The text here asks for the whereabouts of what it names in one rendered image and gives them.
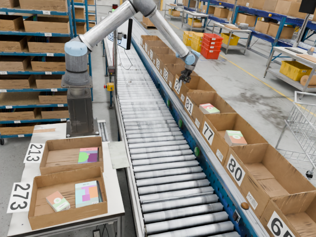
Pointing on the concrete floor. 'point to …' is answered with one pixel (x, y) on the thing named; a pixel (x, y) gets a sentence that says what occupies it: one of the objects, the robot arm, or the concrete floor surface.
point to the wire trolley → (301, 136)
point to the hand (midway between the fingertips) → (179, 87)
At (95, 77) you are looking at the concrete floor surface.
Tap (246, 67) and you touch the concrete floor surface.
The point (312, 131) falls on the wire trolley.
